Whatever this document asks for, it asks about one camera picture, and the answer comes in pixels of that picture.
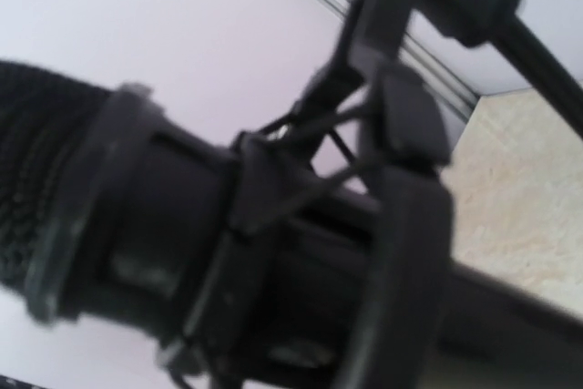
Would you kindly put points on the black tripod shock-mount stand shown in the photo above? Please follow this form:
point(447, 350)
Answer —
point(322, 259)

